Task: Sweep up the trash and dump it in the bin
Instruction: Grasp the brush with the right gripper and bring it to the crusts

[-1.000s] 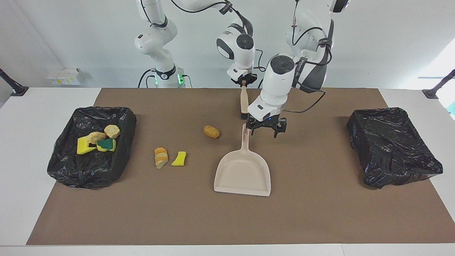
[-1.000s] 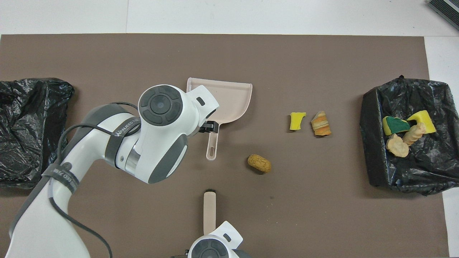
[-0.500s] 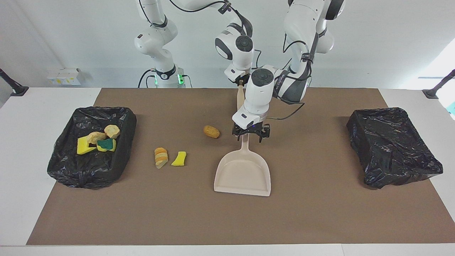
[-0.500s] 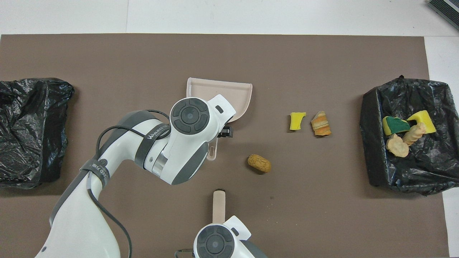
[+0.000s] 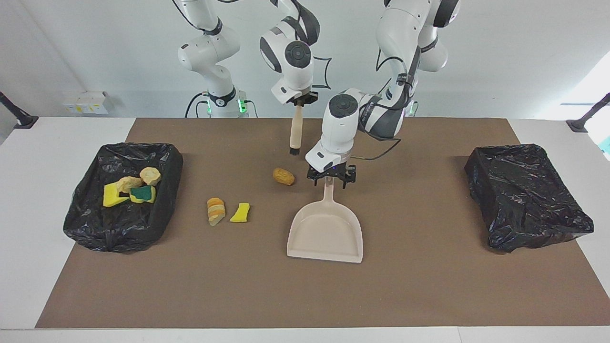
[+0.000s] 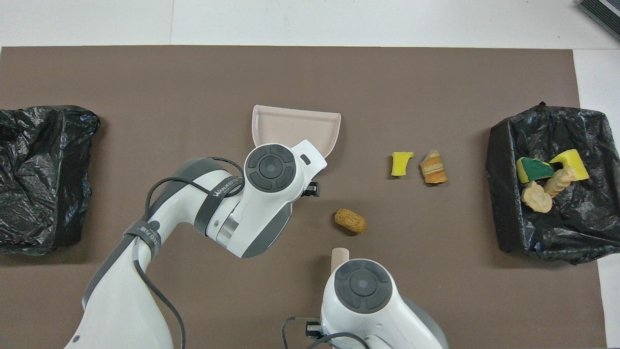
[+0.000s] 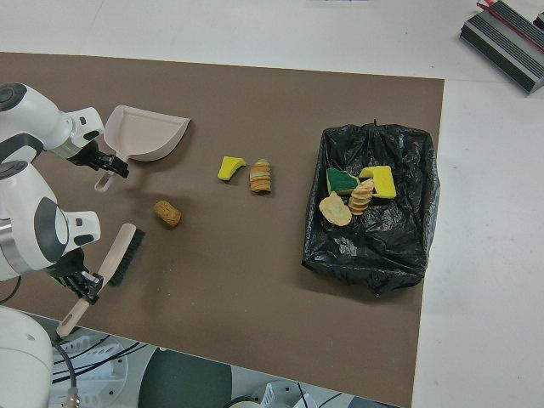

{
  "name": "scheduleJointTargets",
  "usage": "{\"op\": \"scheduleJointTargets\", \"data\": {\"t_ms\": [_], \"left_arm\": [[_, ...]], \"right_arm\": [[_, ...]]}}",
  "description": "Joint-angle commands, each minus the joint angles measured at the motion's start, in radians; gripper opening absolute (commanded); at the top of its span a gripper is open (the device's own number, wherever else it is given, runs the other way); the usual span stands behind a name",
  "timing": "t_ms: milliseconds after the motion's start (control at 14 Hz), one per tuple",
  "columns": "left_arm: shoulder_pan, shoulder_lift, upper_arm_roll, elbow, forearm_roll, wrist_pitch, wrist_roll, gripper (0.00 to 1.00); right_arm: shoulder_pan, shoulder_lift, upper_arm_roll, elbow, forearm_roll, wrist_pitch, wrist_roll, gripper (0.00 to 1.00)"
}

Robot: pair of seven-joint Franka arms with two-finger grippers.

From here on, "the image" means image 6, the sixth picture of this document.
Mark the orange striped sponge piece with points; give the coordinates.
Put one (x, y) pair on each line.
(433, 167)

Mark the brown table mat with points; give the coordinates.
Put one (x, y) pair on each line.
(310, 72)

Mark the bin with black trash bag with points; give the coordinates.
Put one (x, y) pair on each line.
(503, 194)
(38, 194)

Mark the beige foam lump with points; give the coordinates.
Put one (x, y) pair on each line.
(559, 183)
(536, 198)

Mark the plain yellow sponge piece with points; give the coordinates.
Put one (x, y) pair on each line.
(399, 165)

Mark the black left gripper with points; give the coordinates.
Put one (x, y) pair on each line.
(312, 189)

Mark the beige plastic dustpan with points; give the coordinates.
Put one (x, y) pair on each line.
(295, 126)

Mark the beige brush with black bristles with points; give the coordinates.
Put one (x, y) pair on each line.
(340, 254)

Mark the notched green yellow sponge piece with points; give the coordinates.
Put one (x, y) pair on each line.
(574, 162)

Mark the grey ribbed device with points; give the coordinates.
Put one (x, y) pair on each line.
(605, 12)

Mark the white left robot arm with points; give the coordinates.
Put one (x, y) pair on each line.
(261, 203)

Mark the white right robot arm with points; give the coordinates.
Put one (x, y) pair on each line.
(373, 310)

